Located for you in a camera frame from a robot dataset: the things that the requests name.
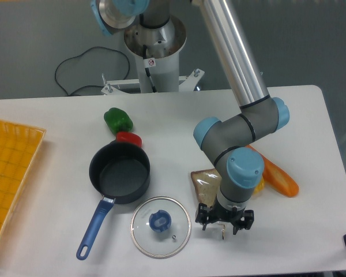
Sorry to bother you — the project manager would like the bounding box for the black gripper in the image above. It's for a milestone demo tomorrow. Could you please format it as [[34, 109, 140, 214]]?
[[195, 201, 254, 235]]

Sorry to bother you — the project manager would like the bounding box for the bagged slice of toast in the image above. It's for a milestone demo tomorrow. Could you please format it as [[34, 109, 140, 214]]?
[[190, 168, 221, 208]]

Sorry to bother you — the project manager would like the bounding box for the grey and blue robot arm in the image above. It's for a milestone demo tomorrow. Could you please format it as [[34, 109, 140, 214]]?
[[91, 1, 289, 231]]

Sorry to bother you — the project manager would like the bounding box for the yellow bell pepper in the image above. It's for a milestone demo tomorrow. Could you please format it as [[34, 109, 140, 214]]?
[[253, 178, 265, 195]]

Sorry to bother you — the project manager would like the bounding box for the glass lid with blue knob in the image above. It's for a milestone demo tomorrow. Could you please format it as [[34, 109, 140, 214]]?
[[130, 196, 191, 259]]

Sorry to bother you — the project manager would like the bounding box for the orange baguette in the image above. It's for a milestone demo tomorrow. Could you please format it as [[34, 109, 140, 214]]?
[[247, 145, 299, 197]]

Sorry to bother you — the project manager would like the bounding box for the red bell pepper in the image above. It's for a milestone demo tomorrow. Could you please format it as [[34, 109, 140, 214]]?
[[115, 131, 142, 148]]

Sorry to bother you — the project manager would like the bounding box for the green bell pepper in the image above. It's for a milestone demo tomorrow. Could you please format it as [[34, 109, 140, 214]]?
[[103, 107, 133, 135]]

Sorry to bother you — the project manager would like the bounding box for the yellow woven basket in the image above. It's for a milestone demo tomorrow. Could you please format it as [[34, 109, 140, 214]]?
[[0, 119, 46, 240]]

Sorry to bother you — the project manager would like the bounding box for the black pan with blue handle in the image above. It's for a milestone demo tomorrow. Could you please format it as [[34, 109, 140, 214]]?
[[76, 141, 151, 260]]

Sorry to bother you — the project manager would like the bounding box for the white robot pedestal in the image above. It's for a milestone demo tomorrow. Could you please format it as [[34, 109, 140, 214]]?
[[100, 14, 205, 95]]

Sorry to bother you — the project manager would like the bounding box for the black cable on floor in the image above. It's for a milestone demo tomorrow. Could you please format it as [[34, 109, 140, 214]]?
[[54, 46, 131, 97]]

